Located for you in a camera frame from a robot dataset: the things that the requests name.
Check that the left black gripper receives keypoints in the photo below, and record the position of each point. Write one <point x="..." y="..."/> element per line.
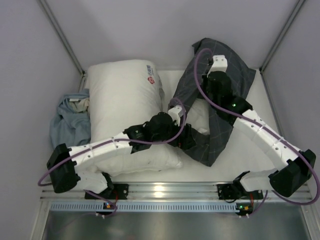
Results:
<point x="186" y="139"/>

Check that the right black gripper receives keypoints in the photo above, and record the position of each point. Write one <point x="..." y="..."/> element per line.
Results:
<point x="211" y="75"/>

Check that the dark grey checked pillowcase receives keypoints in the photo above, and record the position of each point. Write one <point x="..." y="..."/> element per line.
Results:
<point x="208" y="147"/>

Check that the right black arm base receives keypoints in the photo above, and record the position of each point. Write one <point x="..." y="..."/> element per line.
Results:
<point x="232" y="192"/>

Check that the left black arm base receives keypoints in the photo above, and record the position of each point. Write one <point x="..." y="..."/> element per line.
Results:
<point x="118" y="191"/>

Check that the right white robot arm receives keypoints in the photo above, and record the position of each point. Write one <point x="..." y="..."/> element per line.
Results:
<point x="292" y="167"/>

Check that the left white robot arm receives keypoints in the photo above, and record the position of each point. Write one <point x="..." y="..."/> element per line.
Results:
<point x="67" y="165"/>

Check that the white bare pillow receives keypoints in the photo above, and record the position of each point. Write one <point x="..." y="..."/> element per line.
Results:
<point x="123" y="94"/>

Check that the light blue crumpled cloth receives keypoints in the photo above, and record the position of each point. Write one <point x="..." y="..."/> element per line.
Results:
<point x="71" y="125"/>

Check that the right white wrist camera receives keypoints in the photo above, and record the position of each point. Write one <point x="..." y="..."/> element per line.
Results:
<point x="219" y="64"/>

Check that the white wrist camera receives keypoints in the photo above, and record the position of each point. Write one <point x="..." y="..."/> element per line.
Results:
<point x="177" y="114"/>
<point x="219" y="64"/>

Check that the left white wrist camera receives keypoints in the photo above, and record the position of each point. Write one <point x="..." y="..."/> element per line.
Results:
<point x="177" y="114"/>

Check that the aluminium rail beam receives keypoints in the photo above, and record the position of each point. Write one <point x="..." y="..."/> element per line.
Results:
<point x="163" y="191"/>

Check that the grey slotted cable duct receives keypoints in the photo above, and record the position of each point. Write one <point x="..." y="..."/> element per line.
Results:
<point x="183" y="207"/>

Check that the right aluminium frame post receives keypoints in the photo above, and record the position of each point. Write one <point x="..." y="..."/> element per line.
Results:
<point x="282" y="34"/>

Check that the aluminium frame post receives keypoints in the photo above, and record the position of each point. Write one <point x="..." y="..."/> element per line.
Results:
<point x="44" y="5"/>
<point x="282" y="34"/>

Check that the left aluminium frame post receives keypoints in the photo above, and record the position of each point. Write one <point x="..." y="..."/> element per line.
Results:
<point x="44" y="5"/>

